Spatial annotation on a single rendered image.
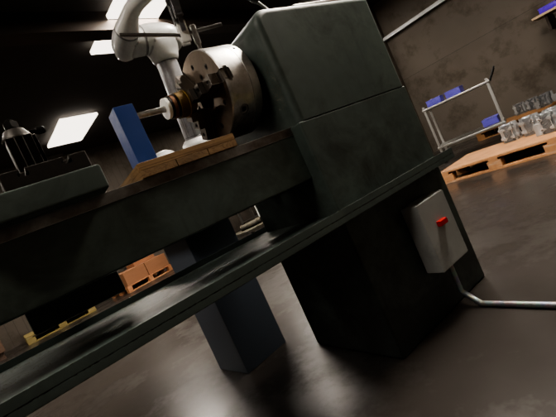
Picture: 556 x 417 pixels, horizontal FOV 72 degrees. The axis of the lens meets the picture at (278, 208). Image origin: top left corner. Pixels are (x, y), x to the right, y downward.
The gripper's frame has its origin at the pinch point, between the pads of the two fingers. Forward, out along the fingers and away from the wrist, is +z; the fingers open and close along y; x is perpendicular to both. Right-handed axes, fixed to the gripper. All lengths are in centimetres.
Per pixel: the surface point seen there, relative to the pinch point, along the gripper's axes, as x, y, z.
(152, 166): -25, 34, 39
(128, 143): -29.2, 17.7, 30.3
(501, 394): 34, 68, 120
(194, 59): -0.1, 4.3, 9.7
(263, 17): 23.9, 14.1, 5.5
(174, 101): -11.7, 10.3, 21.7
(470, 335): 49, 41, 123
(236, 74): 8.8, 15.4, 20.1
